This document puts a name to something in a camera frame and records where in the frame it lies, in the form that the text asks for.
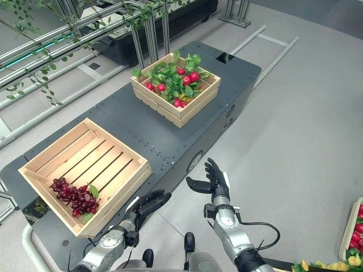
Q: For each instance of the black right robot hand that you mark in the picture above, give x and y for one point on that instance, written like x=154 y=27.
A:
x=213 y=182

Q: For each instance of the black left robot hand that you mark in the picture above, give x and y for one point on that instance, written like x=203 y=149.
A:
x=151 y=202

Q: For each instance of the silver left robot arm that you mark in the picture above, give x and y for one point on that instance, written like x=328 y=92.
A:
x=109 y=243

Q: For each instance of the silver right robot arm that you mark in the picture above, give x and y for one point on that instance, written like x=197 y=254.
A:
x=229 y=235

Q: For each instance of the shallow wide wooden slat crate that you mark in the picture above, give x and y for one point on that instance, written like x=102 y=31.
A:
x=99 y=158

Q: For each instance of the dark grey metal table cart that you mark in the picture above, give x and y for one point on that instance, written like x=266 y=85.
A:
x=158 y=133

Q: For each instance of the small deep wooden slat crate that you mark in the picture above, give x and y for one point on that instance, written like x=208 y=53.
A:
x=184 y=116

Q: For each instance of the dark red grape bunch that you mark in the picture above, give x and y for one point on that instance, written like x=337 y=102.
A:
x=76 y=198

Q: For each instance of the grey robot body with feet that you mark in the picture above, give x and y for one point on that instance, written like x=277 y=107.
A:
x=198 y=262

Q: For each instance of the red fruit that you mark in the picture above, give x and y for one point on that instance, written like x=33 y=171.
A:
x=186 y=80
x=194 y=76
x=178 y=103
x=181 y=71
x=161 y=87
x=149 y=85

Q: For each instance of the green leafy fruit stems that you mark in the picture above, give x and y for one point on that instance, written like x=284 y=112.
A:
x=170 y=80

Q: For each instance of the white bent tube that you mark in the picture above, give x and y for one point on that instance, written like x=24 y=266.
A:
x=27 y=241

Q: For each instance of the pale wooden crate of fruit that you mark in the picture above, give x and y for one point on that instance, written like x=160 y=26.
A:
x=347 y=226

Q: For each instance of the yellow fruit pile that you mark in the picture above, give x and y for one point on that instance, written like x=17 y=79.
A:
x=339 y=266

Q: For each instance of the aluminium profile posts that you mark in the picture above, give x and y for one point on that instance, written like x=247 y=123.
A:
x=150 y=37

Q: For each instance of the black machine base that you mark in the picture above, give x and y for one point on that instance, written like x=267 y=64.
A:
x=181 y=17

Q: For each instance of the green hanging vine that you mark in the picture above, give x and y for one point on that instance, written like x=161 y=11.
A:
x=45 y=70

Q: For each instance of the aluminium profile stand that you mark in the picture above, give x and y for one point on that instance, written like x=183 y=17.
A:
x=238 y=11

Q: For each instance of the grey low metal frame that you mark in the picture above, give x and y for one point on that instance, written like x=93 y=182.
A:
x=7 y=204

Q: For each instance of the grey floor rail frame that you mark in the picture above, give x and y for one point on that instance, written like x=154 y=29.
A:
x=273 y=39

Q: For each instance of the aluminium rail frame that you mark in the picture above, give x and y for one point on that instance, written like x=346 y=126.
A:
x=42 y=42

